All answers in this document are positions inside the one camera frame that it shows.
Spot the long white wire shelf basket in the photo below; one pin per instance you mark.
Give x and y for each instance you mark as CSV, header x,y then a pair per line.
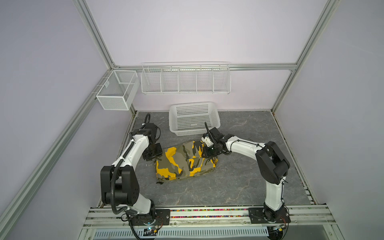
x,y
186,78

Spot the white ventilated cable duct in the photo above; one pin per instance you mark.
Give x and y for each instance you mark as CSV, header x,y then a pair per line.
x,y
182,233

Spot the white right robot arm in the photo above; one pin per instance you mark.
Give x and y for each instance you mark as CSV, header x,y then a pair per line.
x,y
273,166

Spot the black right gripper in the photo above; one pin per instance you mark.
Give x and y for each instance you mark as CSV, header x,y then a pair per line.
x,y
205,150

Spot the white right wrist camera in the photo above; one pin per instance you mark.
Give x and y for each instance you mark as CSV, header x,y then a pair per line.
x,y
207,140

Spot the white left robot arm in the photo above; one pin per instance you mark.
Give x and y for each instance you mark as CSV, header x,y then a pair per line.
x,y
119,184

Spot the white perforated plastic basket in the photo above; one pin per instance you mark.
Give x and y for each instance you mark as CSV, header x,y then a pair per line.
x,y
193,118

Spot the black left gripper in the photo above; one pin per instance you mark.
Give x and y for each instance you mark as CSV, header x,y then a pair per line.
x,y
159,153

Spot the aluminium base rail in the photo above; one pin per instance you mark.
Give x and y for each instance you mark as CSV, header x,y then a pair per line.
x,y
215,217

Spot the camouflage yellow green trousers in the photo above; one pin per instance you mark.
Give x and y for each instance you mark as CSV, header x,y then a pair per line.
x,y
184,161

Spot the aluminium corner frame post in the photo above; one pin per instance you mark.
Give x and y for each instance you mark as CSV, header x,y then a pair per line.
x,y
326,14

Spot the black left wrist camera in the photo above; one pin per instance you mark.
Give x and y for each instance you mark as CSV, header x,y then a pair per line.
x,y
150,130

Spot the small white mesh box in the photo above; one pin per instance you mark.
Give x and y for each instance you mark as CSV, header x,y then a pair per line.
x,y
118,91

